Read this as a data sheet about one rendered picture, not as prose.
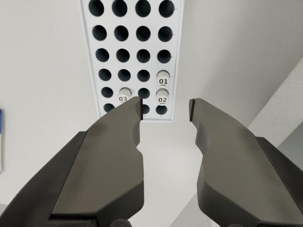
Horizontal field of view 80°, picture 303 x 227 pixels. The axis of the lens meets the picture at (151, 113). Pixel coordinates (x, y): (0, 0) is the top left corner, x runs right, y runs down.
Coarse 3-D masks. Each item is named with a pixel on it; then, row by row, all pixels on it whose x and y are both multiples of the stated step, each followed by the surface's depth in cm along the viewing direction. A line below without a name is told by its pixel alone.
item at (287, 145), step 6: (300, 120) 15; (294, 126) 16; (300, 126) 15; (288, 132) 16; (294, 132) 15; (300, 132) 15; (282, 138) 16; (288, 138) 15; (294, 138) 15; (300, 138) 14; (276, 144) 17; (282, 144) 16; (288, 144) 15; (294, 144) 15; (300, 144) 14; (282, 150) 16; (288, 150) 15; (294, 150) 15; (300, 150) 14; (288, 156) 15; (294, 156) 14; (300, 156) 14; (294, 162) 14; (300, 162) 14; (300, 168) 14
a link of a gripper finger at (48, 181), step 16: (80, 144) 8; (64, 160) 7; (48, 176) 6; (64, 176) 6; (32, 192) 6; (48, 192) 6; (16, 208) 5; (32, 208) 5; (48, 208) 5; (0, 224) 5; (16, 224) 5; (32, 224) 5; (48, 224) 5; (64, 224) 5; (80, 224) 5; (96, 224) 5
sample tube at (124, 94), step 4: (124, 88) 18; (128, 88) 19; (120, 92) 18; (124, 92) 18; (128, 92) 18; (120, 96) 17; (124, 96) 17; (128, 96) 17; (120, 100) 18; (124, 100) 18
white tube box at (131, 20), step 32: (96, 0) 16; (128, 0) 14; (160, 0) 14; (96, 32) 17; (128, 32) 19; (160, 32) 19; (96, 64) 17; (128, 64) 17; (160, 64) 17; (96, 96) 19
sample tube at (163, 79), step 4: (160, 72) 17; (164, 72) 17; (160, 76) 16; (164, 76) 16; (168, 76) 17; (160, 80) 16; (164, 80) 16; (168, 80) 16; (160, 84) 17; (164, 84) 17; (168, 84) 17
